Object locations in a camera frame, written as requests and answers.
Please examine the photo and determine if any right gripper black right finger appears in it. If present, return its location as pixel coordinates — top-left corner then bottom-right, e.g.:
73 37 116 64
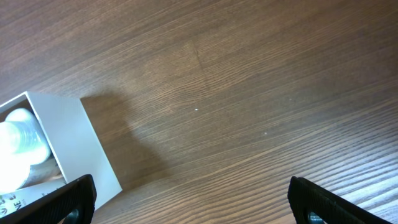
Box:
287 176 389 224

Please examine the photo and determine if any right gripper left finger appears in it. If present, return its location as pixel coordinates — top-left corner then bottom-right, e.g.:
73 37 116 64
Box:
1 174 97 224

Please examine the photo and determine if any white squeeze tube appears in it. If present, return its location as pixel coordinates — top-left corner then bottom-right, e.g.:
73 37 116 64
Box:
1 179 66 218

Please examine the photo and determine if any clear blue pump bottle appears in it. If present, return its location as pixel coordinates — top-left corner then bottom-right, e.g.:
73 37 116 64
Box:
1 108 51 194

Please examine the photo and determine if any white cardboard box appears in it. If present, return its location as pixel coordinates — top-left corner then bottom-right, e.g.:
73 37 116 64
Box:
1 91 122 209

